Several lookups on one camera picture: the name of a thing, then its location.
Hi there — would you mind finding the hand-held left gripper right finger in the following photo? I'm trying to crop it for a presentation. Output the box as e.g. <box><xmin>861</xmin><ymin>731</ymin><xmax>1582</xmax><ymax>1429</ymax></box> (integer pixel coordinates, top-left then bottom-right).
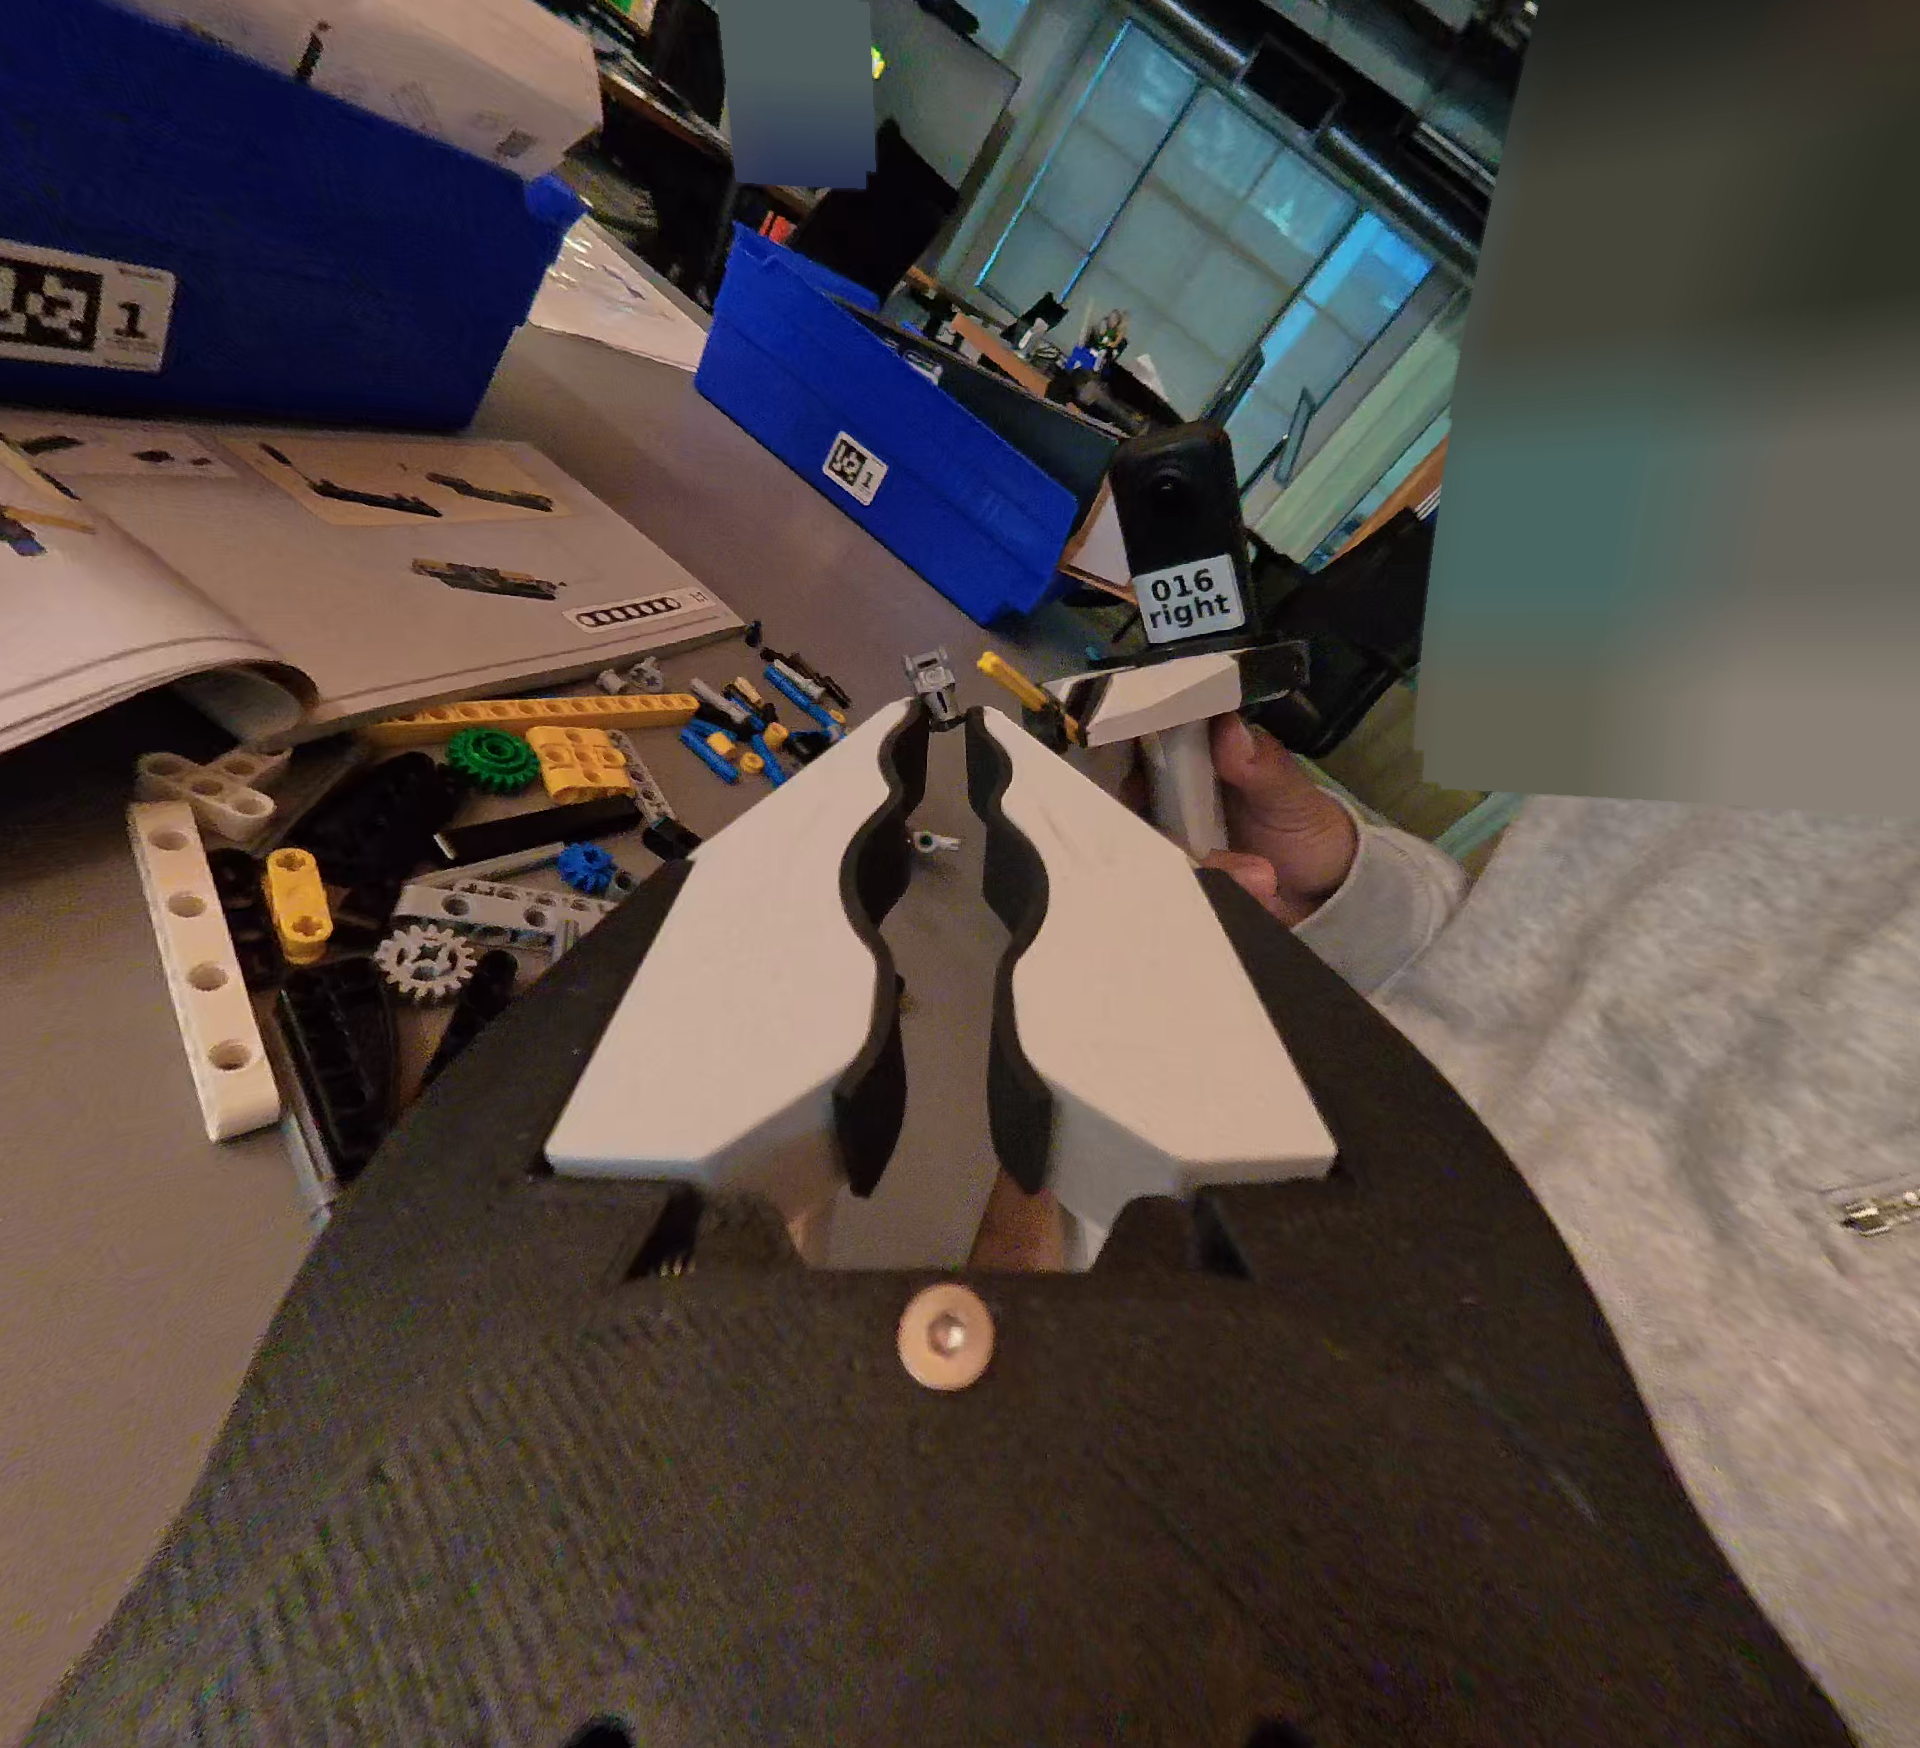
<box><xmin>963</xmin><ymin>704</ymin><xmax>1340</xmax><ymax>1270</ymax></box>

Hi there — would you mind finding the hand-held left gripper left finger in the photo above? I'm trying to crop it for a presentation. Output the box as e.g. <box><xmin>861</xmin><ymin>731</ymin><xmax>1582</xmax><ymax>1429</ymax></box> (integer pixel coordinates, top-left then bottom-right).
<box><xmin>544</xmin><ymin>695</ymin><xmax>921</xmax><ymax>1266</ymax></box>

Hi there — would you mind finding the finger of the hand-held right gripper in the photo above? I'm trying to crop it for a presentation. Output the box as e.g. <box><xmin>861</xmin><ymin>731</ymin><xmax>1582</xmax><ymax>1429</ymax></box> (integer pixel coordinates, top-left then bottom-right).
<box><xmin>1078</xmin><ymin>675</ymin><xmax>1253</xmax><ymax>748</ymax></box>
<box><xmin>1042</xmin><ymin>650</ymin><xmax>1245</xmax><ymax>703</ymax></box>

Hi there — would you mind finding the person's right forearm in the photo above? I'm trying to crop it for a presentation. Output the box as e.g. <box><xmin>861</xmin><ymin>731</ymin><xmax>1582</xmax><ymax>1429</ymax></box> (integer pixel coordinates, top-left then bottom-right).
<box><xmin>1288</xmin><ymin>787</ymin><xmax>1920</xmax><ymax>1119</ymax></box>

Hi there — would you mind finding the thin grey lego liftarm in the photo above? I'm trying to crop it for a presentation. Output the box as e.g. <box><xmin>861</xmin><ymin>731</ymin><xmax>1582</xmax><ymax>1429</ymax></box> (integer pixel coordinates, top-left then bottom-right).
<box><xmin>606</xmin><ymin>728</ymin><xmax>680</xmax><ymax>827</ymax></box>

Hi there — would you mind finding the short black lego beam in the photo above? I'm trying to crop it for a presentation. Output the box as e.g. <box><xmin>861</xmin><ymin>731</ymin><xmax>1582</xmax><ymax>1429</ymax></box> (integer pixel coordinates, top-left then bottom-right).
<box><xmin>435</xmin><ymin>796</ymin><xmax>646</xmax><ymax>867</ymax></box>

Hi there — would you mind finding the grey lego beam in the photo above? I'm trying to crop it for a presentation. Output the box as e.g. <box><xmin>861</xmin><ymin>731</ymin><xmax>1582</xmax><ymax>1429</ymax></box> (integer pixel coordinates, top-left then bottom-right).
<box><xmin>396</xmin><ymin>873</ymin><xmax>620</xmax><ymax>949</ymax></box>

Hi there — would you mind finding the grey lego gear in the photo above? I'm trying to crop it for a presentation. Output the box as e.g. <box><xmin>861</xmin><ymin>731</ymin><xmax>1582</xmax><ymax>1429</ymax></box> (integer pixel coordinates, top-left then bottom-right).
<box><xmin>372</xmin><ymin>919</ymin><xmax>479</xmax><ymax>1004</ymax></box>

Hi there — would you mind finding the green lego gear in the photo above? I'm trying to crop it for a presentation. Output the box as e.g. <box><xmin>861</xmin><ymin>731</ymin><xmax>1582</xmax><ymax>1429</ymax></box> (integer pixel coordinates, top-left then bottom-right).
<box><xmin>443</xmin><ymin>723</ymin><xmax>544</xmax><ymax>799</ymax></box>

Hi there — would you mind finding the pile of small lego pins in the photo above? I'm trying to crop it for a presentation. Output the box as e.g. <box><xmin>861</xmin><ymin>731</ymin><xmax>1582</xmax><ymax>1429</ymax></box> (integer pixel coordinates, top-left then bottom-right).
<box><xmin>678</xmin><ymin>617</ymin><xmax>861</xmax><ymax>788</ymax></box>

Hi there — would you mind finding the long yellow lego beam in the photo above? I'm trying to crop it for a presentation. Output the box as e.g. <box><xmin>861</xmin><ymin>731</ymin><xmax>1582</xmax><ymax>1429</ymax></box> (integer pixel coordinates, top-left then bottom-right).
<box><xmin>365</xmin><ymin>693</ymin><xmax>701</xmax><ymax>748</ymax></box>

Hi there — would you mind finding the black curved lego panel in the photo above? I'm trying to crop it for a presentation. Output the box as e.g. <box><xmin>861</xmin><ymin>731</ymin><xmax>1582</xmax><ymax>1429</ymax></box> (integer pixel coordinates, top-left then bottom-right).
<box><xmin>273</xmin><ymin>956</ymin><xmax>404</xmax><ymax>1182</ymax></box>

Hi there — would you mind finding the heap of black lego beams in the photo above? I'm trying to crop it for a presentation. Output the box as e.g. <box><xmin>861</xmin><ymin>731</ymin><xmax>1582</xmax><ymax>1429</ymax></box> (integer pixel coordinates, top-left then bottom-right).
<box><xmin>207</xmin><ymin>748</ymin><xmax>469</xmax><ymax>984</ymax></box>

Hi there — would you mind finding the yellow lego connector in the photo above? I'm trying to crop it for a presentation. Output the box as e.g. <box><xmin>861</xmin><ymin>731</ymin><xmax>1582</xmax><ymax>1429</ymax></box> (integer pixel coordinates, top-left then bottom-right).
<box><xmin>263</xmin><ymin>845</ymin><xmax>337</xmax><ymax>965</ymax></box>

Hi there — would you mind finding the small white lego beam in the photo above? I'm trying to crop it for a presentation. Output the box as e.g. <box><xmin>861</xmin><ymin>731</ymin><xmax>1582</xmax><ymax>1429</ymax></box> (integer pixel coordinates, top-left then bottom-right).
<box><xmin>135</xmin><ymin>745</ymin><xmax>290</xmax><ymax>843</ymax></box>

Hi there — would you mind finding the long white lego beam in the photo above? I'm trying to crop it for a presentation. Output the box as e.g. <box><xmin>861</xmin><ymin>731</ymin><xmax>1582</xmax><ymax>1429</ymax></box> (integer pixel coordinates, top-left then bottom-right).
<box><xmin>127</xmin><ymin>798</ymin><xmax>283</xmax><ymax>1145</ymax></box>

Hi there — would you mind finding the person's right hand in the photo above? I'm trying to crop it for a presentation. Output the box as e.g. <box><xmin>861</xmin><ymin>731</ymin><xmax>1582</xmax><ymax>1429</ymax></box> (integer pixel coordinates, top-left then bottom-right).
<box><xmin>1196</xmin><ymin>713</ymin><xmax>1359</xmax><ymax>927</ymax></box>

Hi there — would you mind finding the black office chair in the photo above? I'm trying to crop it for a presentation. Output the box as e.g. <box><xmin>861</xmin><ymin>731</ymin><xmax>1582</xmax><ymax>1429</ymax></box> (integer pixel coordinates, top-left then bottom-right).
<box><xmin>1250</xmin><ymin>509</ymin><xmax>1436</xmax><ymax>762</ymax></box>

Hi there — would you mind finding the blue plastic storage bin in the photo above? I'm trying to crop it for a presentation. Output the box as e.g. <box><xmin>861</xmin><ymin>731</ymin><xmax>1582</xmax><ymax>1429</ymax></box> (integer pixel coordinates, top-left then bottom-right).
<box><xmin>0</xmin><ymin>0</ymin><xmax>590</xmax><ymax>434</ymax></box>
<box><xmin>692</xmin><ymin>222</ymin><xmax>1086</xmax><ymax>633</ymax></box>

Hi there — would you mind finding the white board panel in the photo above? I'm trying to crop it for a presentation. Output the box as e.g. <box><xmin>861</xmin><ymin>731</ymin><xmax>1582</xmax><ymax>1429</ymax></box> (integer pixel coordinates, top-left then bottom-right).
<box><xmin>788</xmin><ymin>0</ymin><xmax>1026</xmax><ymax>197</ymax></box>

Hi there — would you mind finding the open instruction booklet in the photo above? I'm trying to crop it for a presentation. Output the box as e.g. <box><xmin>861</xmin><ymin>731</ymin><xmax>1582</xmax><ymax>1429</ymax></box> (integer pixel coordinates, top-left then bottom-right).
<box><xmin>0</xmin><ymin>411</ymin><xmax>747</xmax><ymax>755</ymax></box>

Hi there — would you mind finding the white paper sheet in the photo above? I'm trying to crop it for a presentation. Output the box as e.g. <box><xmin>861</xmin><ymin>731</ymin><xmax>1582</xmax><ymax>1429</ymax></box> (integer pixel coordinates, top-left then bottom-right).
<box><xmin>527</xmin><ymin>222</ymin><xmax>714</xmax><ymax>373</ymax></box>

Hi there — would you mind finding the grey sweatshirt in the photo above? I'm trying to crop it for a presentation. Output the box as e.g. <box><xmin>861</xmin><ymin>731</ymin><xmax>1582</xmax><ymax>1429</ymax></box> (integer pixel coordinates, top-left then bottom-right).
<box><xmin>1371</xmin><ymin>796</ymin><xmax>1920</xmax><ymax>1748</ymax></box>

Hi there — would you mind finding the yellow lego frame brick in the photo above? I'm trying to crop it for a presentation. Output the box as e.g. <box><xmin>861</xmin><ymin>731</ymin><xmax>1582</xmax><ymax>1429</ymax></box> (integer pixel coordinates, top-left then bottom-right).
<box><xmin>525</xmin><ymin>723</ymin><xmax>634</xmax><ymax>805</ymax></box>

